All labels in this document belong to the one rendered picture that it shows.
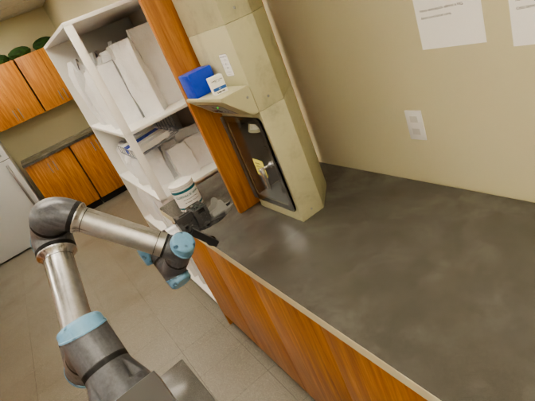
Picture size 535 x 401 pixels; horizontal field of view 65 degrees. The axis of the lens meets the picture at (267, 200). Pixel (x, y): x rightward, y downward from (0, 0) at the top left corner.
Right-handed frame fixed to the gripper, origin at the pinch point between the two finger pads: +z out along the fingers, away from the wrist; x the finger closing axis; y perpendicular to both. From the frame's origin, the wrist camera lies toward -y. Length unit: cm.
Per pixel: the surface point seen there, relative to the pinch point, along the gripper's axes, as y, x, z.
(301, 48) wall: 34, 19, 66
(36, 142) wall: -6, 551, -33
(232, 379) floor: -115, 53, -25
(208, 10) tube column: 62, 1, 23
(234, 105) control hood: 32.6, -5.6, 15.0
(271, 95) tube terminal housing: 29.3, -5.7, 29.7
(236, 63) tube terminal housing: 44.0, -2.9, 22.9
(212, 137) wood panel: 16.9, 31.3, 16.9
